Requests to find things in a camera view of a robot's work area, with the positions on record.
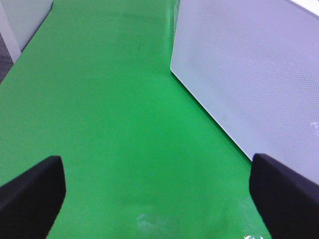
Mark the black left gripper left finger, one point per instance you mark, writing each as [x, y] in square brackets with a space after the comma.
[31, 202]

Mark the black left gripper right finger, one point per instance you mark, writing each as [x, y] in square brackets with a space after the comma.
[287, 202]

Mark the white microwave door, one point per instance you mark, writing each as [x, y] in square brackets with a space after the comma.
[254, 66]

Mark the white cabinet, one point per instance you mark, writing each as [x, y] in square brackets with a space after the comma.
[19, 21]

